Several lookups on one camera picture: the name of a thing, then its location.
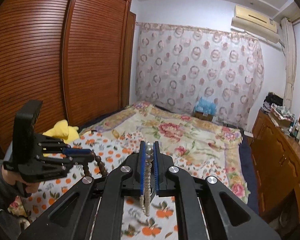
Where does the brown wooden bead bracelet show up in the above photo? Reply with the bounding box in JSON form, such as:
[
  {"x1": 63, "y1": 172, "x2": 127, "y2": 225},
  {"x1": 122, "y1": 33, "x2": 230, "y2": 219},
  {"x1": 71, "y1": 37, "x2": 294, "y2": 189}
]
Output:
[{"x1": 82, "y1": 151, "x2": 109, "y2": 178}]

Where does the blue plush toy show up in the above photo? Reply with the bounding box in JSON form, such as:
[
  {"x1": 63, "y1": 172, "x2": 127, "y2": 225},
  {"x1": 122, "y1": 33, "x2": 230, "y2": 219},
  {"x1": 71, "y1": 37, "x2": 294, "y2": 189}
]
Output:
[{"x1": 193, "y1": 97, "x2": 216, "y2": 116}]

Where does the wooden louvered wardrobe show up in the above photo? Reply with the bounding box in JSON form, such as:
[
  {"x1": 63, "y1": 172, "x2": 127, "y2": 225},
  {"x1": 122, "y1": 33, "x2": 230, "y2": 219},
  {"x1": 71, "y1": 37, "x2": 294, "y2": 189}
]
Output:
[{"x1": 0, "y1": 0, "x2": 135, "y2": 154}]

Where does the cream side curtain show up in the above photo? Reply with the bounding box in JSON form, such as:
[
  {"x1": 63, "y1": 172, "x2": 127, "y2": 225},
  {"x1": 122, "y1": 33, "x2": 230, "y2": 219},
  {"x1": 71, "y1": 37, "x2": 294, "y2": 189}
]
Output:
[{"x1": 281, "y1": 18, "x2": 296, "y2": 110}]

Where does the wall air conditioner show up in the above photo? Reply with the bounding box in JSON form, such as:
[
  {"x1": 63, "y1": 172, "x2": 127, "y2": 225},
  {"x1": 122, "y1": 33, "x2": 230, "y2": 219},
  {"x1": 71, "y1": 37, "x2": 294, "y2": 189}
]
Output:
[{"x1": 231, "y1": 5, "x2": 280, "y2": 43}]

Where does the white pearl necklace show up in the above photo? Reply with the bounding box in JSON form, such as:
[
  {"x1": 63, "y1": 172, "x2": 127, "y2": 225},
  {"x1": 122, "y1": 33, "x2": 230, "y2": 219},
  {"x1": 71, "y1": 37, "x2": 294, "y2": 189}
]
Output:
[{"x1": 139, "y1": 141, "x2": 154, "y2": 217}]

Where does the yellow plush toy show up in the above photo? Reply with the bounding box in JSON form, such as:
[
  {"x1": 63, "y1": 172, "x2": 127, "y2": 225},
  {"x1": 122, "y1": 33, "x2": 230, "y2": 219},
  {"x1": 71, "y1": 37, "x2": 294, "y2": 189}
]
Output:
[{"x1": 43, "y1": 120, "x2": 79, "y2": 144}]

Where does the stack of clothes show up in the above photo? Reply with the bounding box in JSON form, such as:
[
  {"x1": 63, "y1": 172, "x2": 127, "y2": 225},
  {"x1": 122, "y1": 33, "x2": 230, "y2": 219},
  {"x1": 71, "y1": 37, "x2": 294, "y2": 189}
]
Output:
[{"x1": 261, "y1": 92, "x2": 295, "y2": 128}]

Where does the wooden sideboard cabinet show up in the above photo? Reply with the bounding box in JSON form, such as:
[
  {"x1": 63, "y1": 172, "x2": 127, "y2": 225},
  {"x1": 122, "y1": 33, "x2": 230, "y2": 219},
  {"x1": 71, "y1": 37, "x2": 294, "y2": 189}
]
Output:
[{"x1": 250, "y1": 111, "x2": 300, "y2": 222}]

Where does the left forearm dark sleeve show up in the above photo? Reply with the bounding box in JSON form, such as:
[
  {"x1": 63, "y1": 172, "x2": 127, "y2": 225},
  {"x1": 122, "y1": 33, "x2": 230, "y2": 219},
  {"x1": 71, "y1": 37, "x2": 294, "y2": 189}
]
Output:
[{"x1": 0, "y1": 160, "x2": 21, "y2": 239}]

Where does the patterned lace curtain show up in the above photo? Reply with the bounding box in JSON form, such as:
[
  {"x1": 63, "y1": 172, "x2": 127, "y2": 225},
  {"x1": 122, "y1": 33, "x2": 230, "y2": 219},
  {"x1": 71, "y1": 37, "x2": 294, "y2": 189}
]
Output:
[{"x1": 135, "y1": 23, "x2": 264, "y2": 128}]

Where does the left hand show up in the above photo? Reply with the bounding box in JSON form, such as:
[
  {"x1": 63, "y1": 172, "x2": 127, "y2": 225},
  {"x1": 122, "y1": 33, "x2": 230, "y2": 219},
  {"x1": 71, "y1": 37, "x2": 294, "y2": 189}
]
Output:
[{"x1": 1, "y1": 166, "x2": 40, "y2": 194}]

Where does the orange print bed sheet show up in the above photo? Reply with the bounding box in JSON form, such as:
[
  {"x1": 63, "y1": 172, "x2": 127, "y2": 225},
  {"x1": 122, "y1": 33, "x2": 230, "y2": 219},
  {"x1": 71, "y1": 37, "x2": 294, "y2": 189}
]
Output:
[{"x1": 7, "y1": 129, "x2": 231, "y2": 240}]

